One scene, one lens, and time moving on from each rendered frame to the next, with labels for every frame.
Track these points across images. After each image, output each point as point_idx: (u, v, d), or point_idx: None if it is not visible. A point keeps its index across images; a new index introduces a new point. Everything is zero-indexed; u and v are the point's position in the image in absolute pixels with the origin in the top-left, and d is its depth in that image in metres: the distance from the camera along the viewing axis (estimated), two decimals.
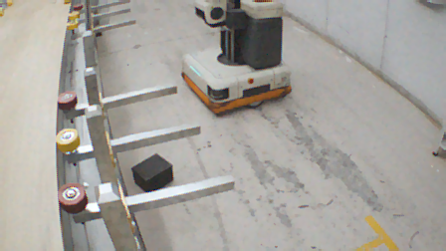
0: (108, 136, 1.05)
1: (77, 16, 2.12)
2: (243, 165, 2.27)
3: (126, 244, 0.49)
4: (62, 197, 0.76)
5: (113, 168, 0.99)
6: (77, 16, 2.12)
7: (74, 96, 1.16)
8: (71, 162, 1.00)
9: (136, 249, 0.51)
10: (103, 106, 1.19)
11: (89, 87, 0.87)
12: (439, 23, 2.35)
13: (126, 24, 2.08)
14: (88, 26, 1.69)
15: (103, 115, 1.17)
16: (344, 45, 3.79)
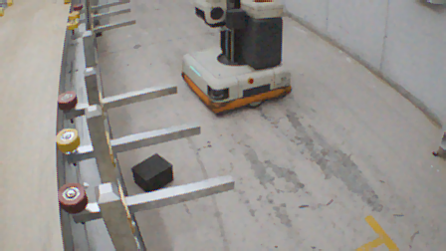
0: (108, 136, 1.05)
1: (77, 16, 2.12)
2: (243, 165, 2.27)
3: (126, 244, 0.49)
4: (62, 197, 0.76)
5: (113, 168, 0.99)
6: (77, 16, 2.12)
7: (74, 96, 1.16)
8: (71, 162, 1.00)
9: (136, 249, 0.51)
10: (103, 106, 1.19)
11: (89, 87, 0.87)
12: (439, 23, 2.35)
13: (126, 24, 2.08)
14: (88, 26, 1.69)
15: (103, 115, 1.17)
16: (344, 45, 3.79)
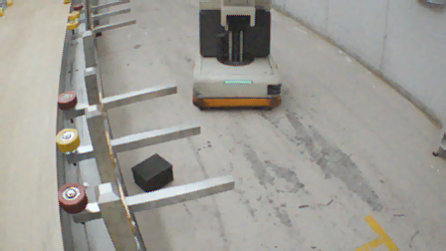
0: (108, 136, 1.05)
1: (77, 16, 2.12)
2: (243, 165, 2.27)
3: (126, 244, 0.49)
4: (62, 197, 0.76)
5: (113, 168, 0.99)
6: (77, 16, 2.12)
7: (74, 96, 1.16)
8: (71, 162, 1.00)
9: (136, 249, 0.51)
10: (103, 106, 1.19)
11: (89, 87, 0.87)
12: (439, 23, 2.35)
13: (126, 24, 2.08)
14: (88, 26, 1.69)
15: (103, 115, 1.17)
16: (344, 45, 3.79)
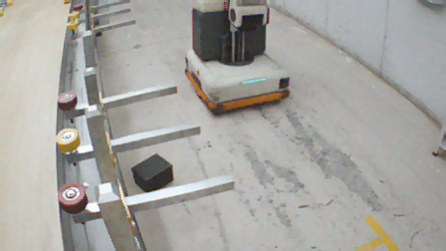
0: (108, 136, 1.05)
1: (77, 16, 2.12)
2: (243, 165, 2.27)
3: (126, 244, 0.49)
4: (62, 197, 0.76)
5: (113, 168, 0.99)
6: (77, 16, 2.12)
7: (74, 96, 1.16)
8: (71, 162, 1.00)
9: (136, 249, 0.51)
10: (103, 106, 1.19)
11: (89, 87, 0.87)
12: (439, 23, 2.35)
13: (126, 24, 2.08)
14: (88, 26, 1.69)
15: (103, 115, 1.17)
16: (344, 45, 3.79)
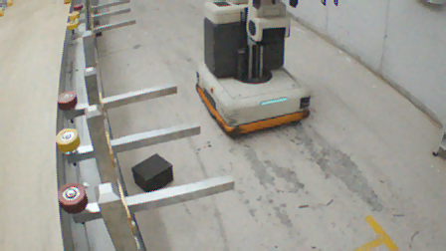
0: (108, 136, 1.05)
1: (77, 16, 2.12)
2: (243, 165, 2.27)
3: (126, 244, 0.49)
4: (62, 197, 0.76)
5: (113, 168, 0.99)
6: (77, 16, 2.12)
7: (74, 96, 1.16)
8: (71, 162, 1.00)
9: (136, 249, 0.51)
10: (103, 106, 1.19)
11: (89, 87, 0.87)
12: (439, 23, 2.35)
13: (126, 24, 2.08)
14: (88, 26, 1.69)
15: (103, 115, 1.17)
16: (344, 45, 3.79)
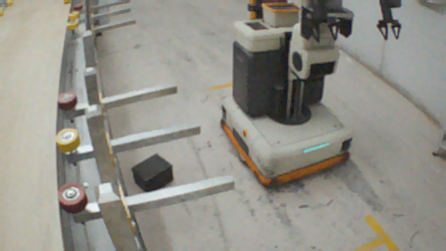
0: (108, 136, 1.05)
1: (77, 16, 2.12)
2: (243, 165, 2.27)
3: (126, 244, 0.49)
4: (62, 197, 0.76)
5: (113, 168, 0.99)
6: (77, 16, 2.12)
7: (74, 96, 1.16)
8: (71, 162, 1.00)
9: (136, 249, 0.51)
10: (103, 106, 1.19)
11: (89, 87, 0.87)
12: (439, 23, 2.35)
13: (126, 24, 2.08)
14: (88, 26, 1.69)
15: (103, 115, 1.17)
16: (344, 45, 3.79)
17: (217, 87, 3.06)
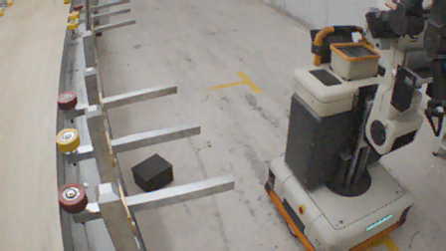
0: (108, 136, 1.05)
1: (77, 16, 2.12)
2: (243, 165, 2.27)
3: (126, 244, 0.49)
4: (62, 197, 0.76)
5: (113, 168, 0.99)
6: (77, 16, 2.12)
7: (74, 96, 1.16)
8: (71, 162, 1.00)
9: (136, 249, 0.51)
10: (103, 106, 1.19)
11: (89, 87, 0.87)
12: None
13: (126, 24, 2.08)
14: (88, 26, 1.69)
15: (103, 115, 1.17)
16: None
17: (217, 87, 3.06)
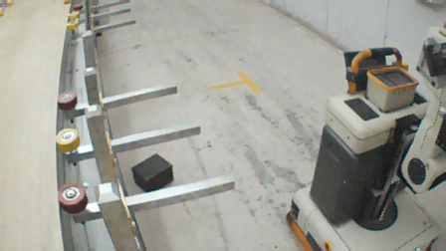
0: (108, 136, 1.05)
1: (77, 16, 2.12)
2: (243, 165, 2.27)
3: (126, 244, 0.49)
4: (62, 197, 0.76)
5: (113, 168, 0.99)
6: (77, 16, 2.12)
7: (74, 96, 1.16)
8: (71, 162, 1.00)
9: (136, 249, 0.51)
10: (103, 106, 1.19)
11: (89, 87, 0.87)
12: (439, 23, 2.35)
13: (126, 24, 2.08)
14: (88, 26, 1.69)
15: (103, 115, 1.17)
16: (344, 45, 3.79)
17: (217, 87, 3.06)
